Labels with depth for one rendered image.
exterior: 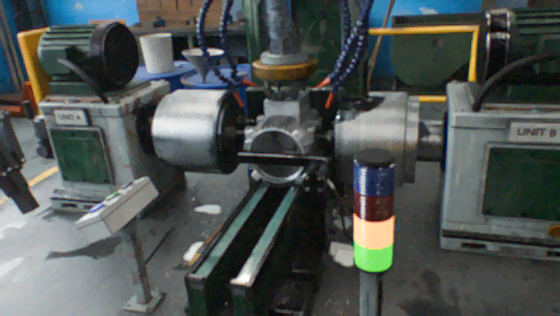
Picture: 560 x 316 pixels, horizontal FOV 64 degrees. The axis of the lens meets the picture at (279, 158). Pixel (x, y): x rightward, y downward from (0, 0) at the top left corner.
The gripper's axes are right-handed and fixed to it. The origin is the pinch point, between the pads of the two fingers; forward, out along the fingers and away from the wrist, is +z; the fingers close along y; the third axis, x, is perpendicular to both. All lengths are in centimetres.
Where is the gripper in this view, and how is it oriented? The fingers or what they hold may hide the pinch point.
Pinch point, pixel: (19, 193)
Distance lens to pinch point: 87.6
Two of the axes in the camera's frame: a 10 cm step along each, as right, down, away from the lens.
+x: -8.5, 3.2, 4.2
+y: 2.8, -3.9, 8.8
